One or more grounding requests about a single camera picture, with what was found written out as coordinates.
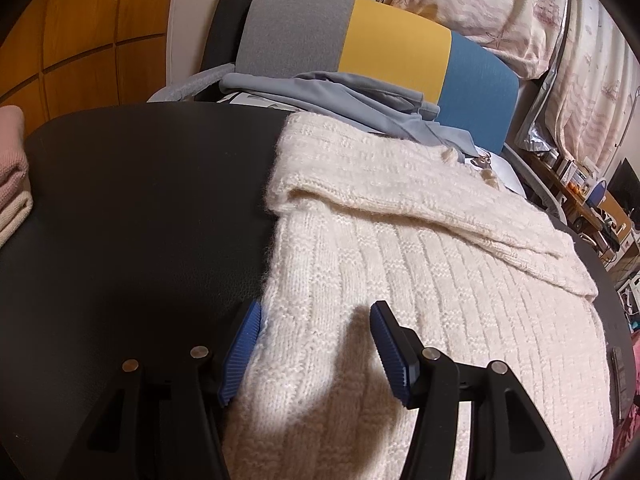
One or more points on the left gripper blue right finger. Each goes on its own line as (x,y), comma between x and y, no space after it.
(508,437)

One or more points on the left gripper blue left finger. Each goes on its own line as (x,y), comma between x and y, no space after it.
(162,416)

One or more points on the cream knit sweater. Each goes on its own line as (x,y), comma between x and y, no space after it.
(475,270)

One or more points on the wooden desk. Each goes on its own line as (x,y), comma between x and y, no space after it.
(606,227)

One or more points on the folded cream cloth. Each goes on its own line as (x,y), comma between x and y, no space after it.
(14,214)

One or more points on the black monitor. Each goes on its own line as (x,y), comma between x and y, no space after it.
(624,186)

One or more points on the folded pink cloth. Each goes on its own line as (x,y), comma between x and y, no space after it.
(13,162)

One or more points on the grey blue garment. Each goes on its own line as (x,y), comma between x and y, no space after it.
(366,103)

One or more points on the wooden wardrobe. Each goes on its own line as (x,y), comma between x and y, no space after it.
(62,56)

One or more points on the grey yellow blue chair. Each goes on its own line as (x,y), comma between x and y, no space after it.
(474,90)

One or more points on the black rolled mat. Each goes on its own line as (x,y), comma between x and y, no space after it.
(225,32)

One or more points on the pink patterned curtain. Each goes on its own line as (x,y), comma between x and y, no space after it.
(591,100)

